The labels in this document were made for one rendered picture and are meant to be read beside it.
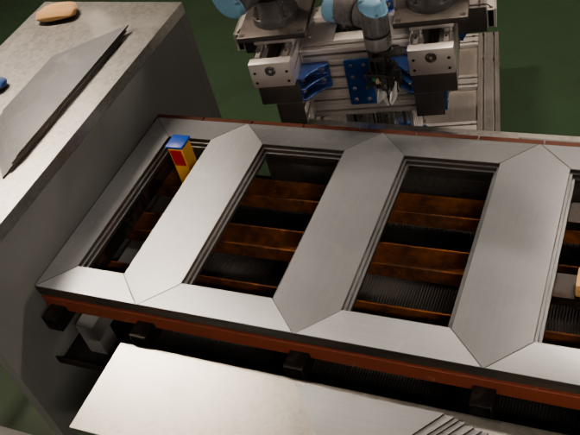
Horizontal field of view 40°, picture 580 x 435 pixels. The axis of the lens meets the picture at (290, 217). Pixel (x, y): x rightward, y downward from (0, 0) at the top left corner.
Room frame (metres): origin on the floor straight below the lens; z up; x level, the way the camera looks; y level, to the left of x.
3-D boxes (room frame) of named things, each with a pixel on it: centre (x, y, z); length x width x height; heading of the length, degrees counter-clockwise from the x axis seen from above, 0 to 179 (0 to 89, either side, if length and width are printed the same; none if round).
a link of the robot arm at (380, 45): (1.89, -0.37, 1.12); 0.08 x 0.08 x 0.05
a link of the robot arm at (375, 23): (1.90, -0.37, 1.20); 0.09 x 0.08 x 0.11; 43
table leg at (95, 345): (1.63, 0.64, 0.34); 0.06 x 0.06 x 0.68; 57
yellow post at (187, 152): (2.05, 0.26, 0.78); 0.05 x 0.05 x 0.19; 57
